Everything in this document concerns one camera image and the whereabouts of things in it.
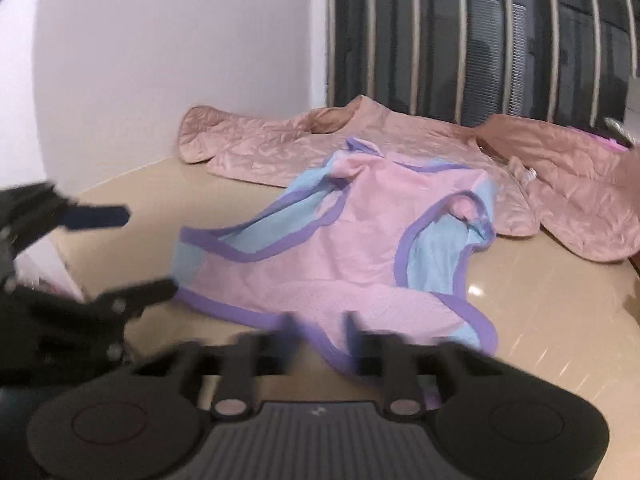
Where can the pink quilted jacket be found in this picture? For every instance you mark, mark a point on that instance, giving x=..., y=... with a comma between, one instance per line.
x=260, y=155

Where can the pink purple blue garment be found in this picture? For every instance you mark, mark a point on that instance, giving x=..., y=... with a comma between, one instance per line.
x=350, y=260

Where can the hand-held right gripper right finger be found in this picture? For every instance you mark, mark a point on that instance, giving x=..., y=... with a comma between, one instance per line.
x=353, y=335

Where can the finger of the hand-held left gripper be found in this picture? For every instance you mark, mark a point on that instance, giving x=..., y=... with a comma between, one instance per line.
x=140, y=291
x=95, y=217

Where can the dark window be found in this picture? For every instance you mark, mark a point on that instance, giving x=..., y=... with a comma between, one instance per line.
x=440, y=60

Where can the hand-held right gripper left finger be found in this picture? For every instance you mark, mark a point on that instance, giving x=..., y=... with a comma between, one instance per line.
x=289, y=335

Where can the metal window railing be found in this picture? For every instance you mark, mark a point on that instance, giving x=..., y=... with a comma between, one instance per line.
x=462, y=35

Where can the pink book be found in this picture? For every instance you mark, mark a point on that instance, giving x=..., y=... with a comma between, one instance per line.
x=612, y=144

